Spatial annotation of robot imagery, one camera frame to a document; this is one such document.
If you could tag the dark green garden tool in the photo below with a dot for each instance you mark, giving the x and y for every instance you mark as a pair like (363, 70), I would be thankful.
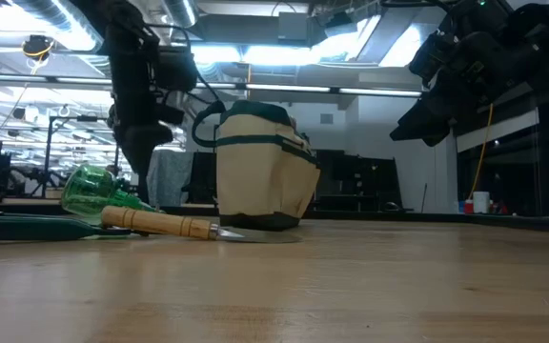
(26, 227)

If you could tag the small red container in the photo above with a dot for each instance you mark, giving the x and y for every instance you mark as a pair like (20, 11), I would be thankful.
(468, 207)

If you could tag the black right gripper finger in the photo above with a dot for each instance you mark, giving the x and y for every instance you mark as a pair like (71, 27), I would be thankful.
(422, 124)
(437, 140)

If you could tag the grey wall vent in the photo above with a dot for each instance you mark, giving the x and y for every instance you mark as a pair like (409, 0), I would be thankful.
(326, 119)

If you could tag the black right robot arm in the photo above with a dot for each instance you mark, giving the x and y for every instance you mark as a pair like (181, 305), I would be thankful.
(532, 43)

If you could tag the black cabinet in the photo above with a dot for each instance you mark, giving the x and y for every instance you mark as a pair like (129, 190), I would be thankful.
(360, 176)

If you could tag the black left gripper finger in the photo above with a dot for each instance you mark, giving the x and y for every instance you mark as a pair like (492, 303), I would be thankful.
(142, 162)

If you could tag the white cylindrical container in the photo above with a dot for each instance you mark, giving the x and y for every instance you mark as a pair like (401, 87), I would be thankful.
(481, 202)

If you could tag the beige and green gardening bag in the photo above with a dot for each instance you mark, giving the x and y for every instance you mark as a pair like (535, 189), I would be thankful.
(260, 176)

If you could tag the green plastic spray bottle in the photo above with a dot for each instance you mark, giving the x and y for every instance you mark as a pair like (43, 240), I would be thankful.
(88, 190)

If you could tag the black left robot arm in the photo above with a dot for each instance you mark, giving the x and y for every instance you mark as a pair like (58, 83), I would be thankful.
(129, 62)

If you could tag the grey ceiling box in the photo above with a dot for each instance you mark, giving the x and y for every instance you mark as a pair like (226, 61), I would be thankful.
(293, 26)

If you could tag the grey cloth cover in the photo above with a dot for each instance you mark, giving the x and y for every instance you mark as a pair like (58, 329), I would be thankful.
(169, 176)

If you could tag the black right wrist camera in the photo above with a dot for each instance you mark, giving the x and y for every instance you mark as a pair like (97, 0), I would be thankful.
(429, 57)

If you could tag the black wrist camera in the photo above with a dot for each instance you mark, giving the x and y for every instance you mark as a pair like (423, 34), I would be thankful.
(429, 57)
(175, 69)

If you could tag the black stand frame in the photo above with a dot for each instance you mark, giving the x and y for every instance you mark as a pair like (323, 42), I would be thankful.
(74, 118)

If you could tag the long ceiling light bar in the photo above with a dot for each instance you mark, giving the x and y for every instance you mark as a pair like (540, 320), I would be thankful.
(284, 88)

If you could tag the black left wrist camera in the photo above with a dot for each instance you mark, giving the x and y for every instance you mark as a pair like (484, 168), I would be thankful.
(175, 69)

